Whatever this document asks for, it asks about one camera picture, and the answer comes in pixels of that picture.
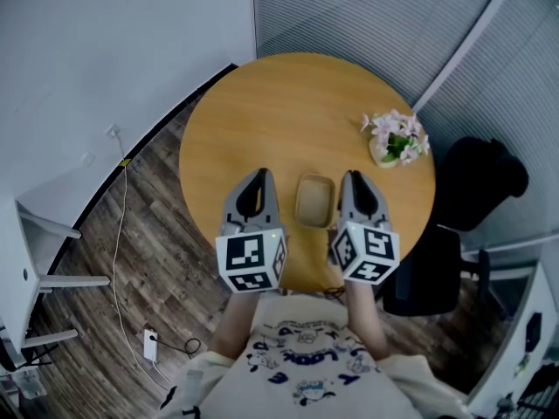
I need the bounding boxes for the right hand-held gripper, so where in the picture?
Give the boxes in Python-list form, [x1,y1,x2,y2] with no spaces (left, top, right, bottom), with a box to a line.
[330,169,401,286]

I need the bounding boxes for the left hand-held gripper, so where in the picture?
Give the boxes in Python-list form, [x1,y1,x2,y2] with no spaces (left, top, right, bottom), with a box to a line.
[215,168,288,295]

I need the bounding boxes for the beige rectangular container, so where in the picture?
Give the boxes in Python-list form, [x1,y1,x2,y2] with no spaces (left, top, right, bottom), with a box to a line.
[294,173,337,229]

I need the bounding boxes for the person's left forearm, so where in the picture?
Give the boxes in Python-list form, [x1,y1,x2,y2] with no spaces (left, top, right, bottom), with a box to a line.
[208,292,264,358]

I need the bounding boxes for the person's right forearm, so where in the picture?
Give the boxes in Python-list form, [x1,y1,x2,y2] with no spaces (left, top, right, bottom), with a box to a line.
[343,280,390,361]

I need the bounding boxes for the pink flowers in pot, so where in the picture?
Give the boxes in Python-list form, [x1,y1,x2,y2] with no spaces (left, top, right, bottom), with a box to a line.
[360,108,431,169]

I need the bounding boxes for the round wooden table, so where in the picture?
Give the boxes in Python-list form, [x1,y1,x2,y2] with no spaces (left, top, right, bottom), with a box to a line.
[178,52,437,297]

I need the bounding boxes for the black office chair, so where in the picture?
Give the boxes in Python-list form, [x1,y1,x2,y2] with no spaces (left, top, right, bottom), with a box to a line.
[383,136,530,319]

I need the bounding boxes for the cream printed shirt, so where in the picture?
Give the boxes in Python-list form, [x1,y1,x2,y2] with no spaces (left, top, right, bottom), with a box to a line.
[174,293,475,419]

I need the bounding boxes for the white power adapter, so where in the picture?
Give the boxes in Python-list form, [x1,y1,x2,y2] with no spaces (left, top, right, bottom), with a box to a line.
[142,328,160,363]

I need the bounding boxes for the black flat device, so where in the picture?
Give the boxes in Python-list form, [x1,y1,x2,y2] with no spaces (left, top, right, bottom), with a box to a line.
[525,312,543,354]

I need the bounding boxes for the white side desk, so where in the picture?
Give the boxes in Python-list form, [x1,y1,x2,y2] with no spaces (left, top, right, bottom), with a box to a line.
[460,233,559,419]

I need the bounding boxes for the white desk with legs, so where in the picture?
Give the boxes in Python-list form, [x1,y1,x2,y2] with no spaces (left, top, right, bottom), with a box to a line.
[0,180,111,371]

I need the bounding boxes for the clear plastic box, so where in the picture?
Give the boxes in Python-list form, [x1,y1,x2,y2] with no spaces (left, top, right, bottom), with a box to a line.
[11,370,48,402]

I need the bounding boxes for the white cable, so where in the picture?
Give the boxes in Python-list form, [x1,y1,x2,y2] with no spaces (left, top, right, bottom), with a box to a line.
[111,132,172,386]

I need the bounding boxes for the black cable on floor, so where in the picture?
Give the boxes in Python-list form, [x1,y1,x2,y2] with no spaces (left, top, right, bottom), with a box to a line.
[155,336,203,360]

